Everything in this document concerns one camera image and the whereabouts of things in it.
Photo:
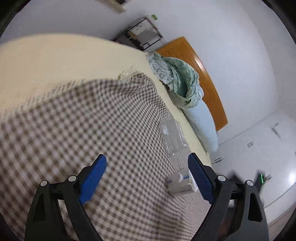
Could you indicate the light blue pillow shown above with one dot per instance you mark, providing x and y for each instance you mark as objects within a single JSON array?
[{"x": 203, "y": 124}]

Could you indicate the black bedside trolley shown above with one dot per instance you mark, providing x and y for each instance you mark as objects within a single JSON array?
[{"x": 141, "y": 34}]

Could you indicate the white built-in wardrobe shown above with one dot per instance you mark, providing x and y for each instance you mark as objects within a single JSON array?
[{"x": 267, "y": 148}]

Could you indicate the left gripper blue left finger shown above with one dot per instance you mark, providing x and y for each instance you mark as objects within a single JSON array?
[{"x": 45, "y": 220}]

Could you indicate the clear plastic container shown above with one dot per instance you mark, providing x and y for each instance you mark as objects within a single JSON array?
[{"x": 173, "y": 136}]

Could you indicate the brown checkered blanket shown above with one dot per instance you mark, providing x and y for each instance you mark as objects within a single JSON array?
[{"x": 121, "y": 120}]

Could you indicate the green floral quilt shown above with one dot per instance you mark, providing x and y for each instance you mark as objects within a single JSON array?
[{"x": 180, "y": 79}]

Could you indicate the white milk carton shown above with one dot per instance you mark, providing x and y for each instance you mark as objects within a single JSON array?
[{"x": 181, "y": 183}]

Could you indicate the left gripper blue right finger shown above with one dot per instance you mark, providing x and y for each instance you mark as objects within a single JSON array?
[{"x": 236, "y": 211}]

